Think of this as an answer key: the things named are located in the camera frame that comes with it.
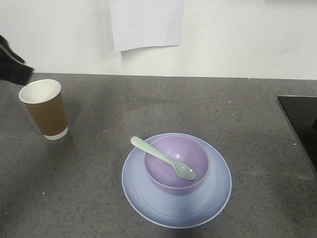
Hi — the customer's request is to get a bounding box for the purple bowl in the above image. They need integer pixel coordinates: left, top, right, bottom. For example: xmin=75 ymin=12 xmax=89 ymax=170
xmin=144 ymin=135 xmax=211 ymax=195

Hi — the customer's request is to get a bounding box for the white spoon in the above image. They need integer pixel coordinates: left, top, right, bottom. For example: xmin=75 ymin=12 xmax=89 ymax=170
xmin=130 ymin=136 xmax=196 ymax=180

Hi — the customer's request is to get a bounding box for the brown paper cup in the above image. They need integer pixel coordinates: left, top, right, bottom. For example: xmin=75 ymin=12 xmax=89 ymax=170
xmin=18 ymin=79 xmax=68 ymax=140

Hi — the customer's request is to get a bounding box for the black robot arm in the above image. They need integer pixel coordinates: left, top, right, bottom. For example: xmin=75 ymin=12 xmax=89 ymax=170
xmin=0 ymin=36 xmax=34 ymax=86

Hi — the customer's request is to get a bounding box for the light blue plate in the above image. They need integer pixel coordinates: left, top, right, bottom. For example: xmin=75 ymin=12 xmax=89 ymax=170
xmin=122 ymin=133 xmax=232 ymax=229

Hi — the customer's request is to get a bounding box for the white paper sheet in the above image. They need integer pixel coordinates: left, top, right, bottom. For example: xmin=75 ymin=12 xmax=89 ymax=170
xmin=109 ymin=0 xmax=185 ymax=52

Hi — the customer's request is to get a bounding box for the black induction cooktop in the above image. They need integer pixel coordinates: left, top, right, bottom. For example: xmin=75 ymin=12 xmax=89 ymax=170
xmin=277 ymin=95 xmax=317 ymax=174

